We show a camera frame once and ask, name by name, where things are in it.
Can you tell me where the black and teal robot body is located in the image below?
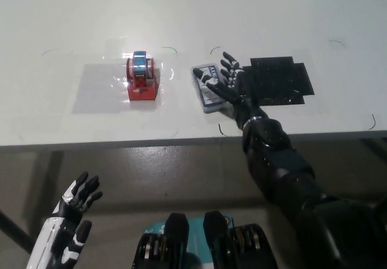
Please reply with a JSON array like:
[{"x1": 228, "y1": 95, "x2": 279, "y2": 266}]
[{"x1": 131, "y1": 210, "x2": 279, "y2": 269}]

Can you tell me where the clear screw box blue label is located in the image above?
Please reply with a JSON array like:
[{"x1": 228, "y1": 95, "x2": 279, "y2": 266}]
[{"x1": 190, "y1": 64, "x2": 234, "y2": 115}]

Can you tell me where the red tape dispenser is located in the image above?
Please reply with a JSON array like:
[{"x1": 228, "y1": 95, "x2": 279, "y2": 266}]
[{"x1": 125, "y1": 50, "x2": 160, "y2": 102}]

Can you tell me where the black tape patch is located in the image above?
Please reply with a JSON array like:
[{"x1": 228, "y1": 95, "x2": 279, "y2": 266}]
[{"x1": 241, "y1": 56, "x2": 316, "y2": 107}]

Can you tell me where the white and black left hand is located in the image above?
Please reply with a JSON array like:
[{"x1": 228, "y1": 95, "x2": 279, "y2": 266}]
[{"x1": 25, "y1": 171, "x2": 103, "y2": 269}]

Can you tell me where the white and black right hand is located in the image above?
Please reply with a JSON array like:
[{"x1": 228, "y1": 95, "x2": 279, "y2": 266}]
[{"x1": 192, "y1": 51, "x2": 264, "y2": 130}]

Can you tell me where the black table leg brace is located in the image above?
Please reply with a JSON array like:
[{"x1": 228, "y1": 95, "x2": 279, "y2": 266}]
[{"x1": 0, "y1": 210, "x2": 34, "y2": 254}]

